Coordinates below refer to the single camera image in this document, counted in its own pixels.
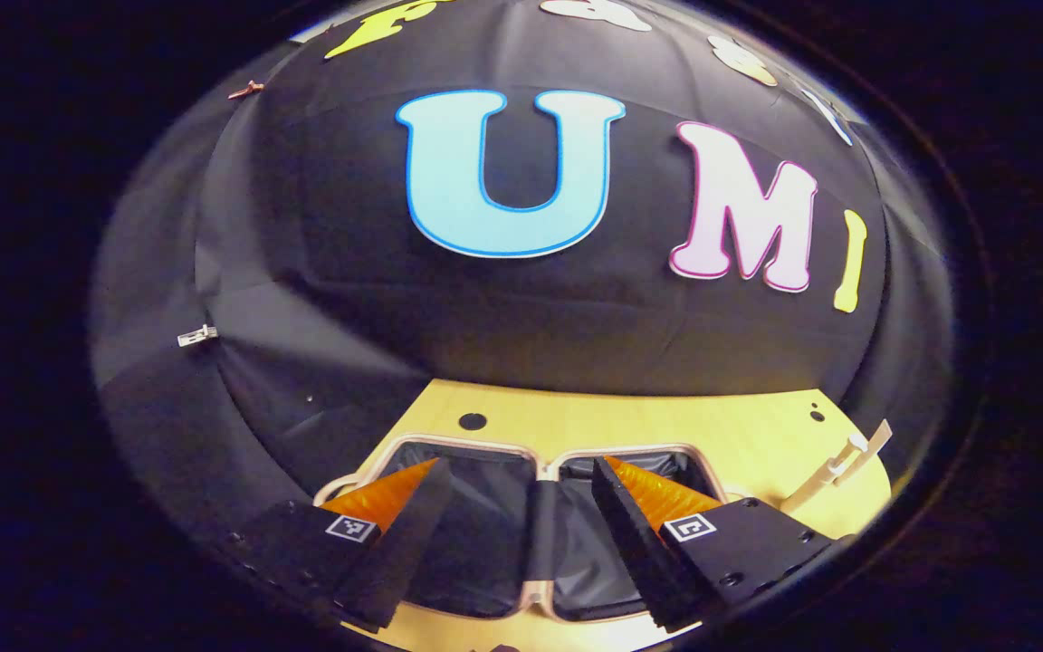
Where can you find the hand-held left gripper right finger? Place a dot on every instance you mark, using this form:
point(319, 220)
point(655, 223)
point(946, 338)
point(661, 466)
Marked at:
point(635, 552)

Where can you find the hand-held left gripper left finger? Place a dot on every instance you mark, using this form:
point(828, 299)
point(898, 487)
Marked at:
point(395, 561)

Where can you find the pink suitcase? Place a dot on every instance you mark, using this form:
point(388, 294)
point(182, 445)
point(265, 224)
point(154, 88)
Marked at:
point(485, 534)

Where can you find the black backdrop cloth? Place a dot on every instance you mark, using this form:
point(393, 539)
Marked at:
point(521, 326)

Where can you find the white clip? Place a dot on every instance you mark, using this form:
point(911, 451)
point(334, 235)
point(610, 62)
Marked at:
point(197, 335)

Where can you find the red clip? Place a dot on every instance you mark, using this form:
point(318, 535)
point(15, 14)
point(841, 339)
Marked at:
point(245, 89)

